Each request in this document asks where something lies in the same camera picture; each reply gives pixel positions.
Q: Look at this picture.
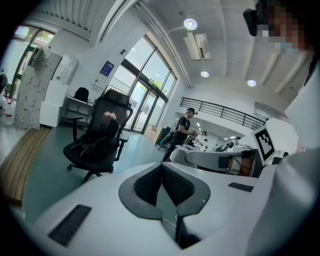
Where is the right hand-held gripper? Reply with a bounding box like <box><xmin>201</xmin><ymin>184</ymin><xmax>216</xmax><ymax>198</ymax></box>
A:
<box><xmin>185</xmin><ymin>126</ymin><xmax>277</xmax><ymax>177</ymax></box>

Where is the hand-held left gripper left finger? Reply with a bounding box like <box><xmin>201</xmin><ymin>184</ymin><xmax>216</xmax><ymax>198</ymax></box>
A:
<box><xmin>33</xmin><ymin>162</ymin><xmax>181</xmax><ymax>256</ymax></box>

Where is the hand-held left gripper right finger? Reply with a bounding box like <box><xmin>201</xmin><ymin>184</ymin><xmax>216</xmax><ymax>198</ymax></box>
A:
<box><xmin>162</xmin><ymin>162</ymin><xmax>272</xmax><ymax>256</ymax></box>

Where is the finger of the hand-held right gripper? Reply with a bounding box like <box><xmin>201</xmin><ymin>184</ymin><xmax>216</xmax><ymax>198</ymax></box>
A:
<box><xmin>170</xmin><ymin>147</ymin><xmax>198</xmax><ymax>163</ymax></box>

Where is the black mesh office chair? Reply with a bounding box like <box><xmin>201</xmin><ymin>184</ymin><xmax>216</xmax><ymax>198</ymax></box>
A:
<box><xmin>109</xmin><ymin>34</ymin><xmax>178</xmax><ymax>136</ymax></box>
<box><xmin>62</xmin><ymin>96</ymin><xmax>135</xmax><ymax>186</ymax></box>

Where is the black jacket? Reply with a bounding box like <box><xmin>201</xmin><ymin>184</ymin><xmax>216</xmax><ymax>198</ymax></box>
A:
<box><xmin>74</xmin><ymin>112</ymin><xmax>121</xmax><ymax>161</ymax></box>

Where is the black swivel chair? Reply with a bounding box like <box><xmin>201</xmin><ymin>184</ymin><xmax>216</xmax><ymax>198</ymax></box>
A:
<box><xmin>156</xmin><ymin>126</ymin><xmax>174</xmax><ymax>152</ymax></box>

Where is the cardboard box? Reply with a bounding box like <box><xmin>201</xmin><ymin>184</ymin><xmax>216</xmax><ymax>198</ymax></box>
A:
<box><xmin>144</xmin><ymin>124</ymin><xmax>164</xmax><ymax>142</ymax></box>

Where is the black balcony railing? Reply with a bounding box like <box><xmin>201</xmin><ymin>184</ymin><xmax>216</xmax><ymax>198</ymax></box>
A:
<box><xmin>179</xmin><ymin>96</ymin><xmax>266</xmax><ymax>131</ymax></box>

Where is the white metal rack table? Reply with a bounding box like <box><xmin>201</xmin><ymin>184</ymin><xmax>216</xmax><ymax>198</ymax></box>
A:
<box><xmin>61</xmin><ymin>96</ymin><xmax>94</xmax><ymax>128</ymax></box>

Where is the white cube box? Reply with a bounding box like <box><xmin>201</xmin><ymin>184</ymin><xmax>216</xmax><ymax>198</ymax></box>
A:
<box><xmin>44</xmin><ymin>79</ymin><xmax>70</xmax><ymax>108</ymax></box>
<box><xmin>39</xmin><ymin>101</ymin><xmax>63</xmax><ymax>128</ymax></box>

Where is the black rounded bag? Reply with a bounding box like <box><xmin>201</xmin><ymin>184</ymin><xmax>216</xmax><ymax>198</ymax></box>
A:
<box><xmin>73</xmin><ymin>86</ymin><xmax>90</xmax><ymax>103</ymax></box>

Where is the ceiling air conditioner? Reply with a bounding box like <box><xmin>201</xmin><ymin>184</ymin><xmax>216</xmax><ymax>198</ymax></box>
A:
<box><xmin>183</xmin><ymin>31</ymin><xmax>211</xmax><ymax>61</ymax></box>

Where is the stack of white cartons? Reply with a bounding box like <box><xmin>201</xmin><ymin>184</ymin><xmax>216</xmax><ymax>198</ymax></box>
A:
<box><xmin>15</xmin><ymin>65</ymin><xmax>51</xmax><ymax>131</ymax></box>

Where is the group of red-capped water jugs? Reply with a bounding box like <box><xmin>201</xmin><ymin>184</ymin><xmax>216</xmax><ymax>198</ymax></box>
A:
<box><xmin>1</xmin><ymin>96</ymin><xmax>18</xmax><ymax>126</ymax></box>

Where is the plastic-wrapped white pallet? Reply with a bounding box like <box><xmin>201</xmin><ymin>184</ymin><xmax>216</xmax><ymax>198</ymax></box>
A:
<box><xmin>51</xmin><ymin>53</ymin><xmax>80</xmax><ymax>86</ymax></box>

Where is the teal face mask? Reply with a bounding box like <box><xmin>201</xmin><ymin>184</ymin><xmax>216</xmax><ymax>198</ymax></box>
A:
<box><xmin>279</xmin><ymin>41</ymin><xmax>302</xmax><ymax>55</ymax></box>

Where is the gray metal locker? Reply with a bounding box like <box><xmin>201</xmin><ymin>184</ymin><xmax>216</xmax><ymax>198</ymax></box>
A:
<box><xmin>26</xmin><ymin>46</ymin><xmax>63</xmax><ymax>76</ymax></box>

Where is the person's face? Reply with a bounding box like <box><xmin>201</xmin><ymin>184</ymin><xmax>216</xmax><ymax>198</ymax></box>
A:
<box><xmin>261</xmin><ymin>4</ymin><xmax>310</xmax><ymax>51</ymax></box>

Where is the white wall poster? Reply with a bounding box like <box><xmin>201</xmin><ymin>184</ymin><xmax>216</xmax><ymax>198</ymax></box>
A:
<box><xmin>91</xmin><ymin>74</ymin><xmax>108</xmax><ymax>88</ymax></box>

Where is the blue wall poster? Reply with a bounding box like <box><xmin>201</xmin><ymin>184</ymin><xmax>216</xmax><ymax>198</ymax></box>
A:
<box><xmin>99</xmin><ymin>60</ymin><xmax>116</xmax><ymax>77</ymax></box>

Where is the black head-worn camera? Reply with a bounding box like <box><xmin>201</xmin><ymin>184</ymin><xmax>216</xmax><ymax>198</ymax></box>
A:
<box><xmin>242</xmin><ymin>0</ymin><xmax>270</xmax><ymax>38</ymax></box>

